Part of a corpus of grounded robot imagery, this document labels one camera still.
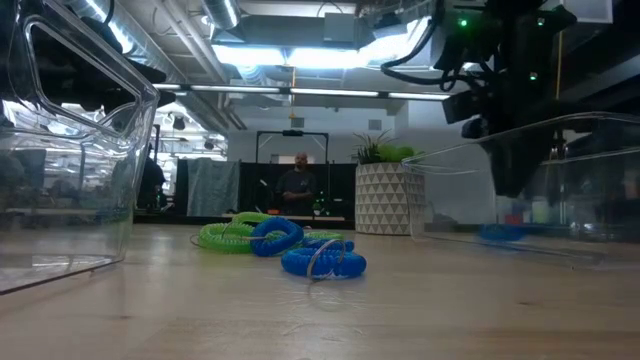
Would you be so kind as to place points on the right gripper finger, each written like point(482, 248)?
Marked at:
point(517, 170)

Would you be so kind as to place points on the clear plastic bin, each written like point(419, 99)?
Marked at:
point(75, 200)
point(450, 200)

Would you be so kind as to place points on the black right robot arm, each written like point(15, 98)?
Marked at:
point(515, 45)

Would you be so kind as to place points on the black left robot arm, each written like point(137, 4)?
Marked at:
point(65, 70)

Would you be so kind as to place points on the potted succulent in patterned pot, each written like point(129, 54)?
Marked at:
point(382, 200)

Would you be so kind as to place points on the black partition curtain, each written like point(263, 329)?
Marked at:
point(340, 190)

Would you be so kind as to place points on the person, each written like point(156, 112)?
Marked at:
point(150, 180)
point(297, 187)

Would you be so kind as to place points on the bright ceiling light panel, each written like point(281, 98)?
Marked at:
point(250, 56)

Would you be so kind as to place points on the long LED light bar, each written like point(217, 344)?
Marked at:
point(235, 89)

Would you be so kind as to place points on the grey hanging cloth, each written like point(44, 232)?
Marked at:
point(212, 187)

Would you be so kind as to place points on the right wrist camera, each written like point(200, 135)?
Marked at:
point(460, 107)

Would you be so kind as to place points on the grey wall vent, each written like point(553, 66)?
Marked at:
point(375, 125)
point(297, 122)

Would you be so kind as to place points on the black metal rig frame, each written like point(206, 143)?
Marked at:
point(270, 132)

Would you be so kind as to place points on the silver ceiling duct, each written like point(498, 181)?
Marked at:
point(222, 12)

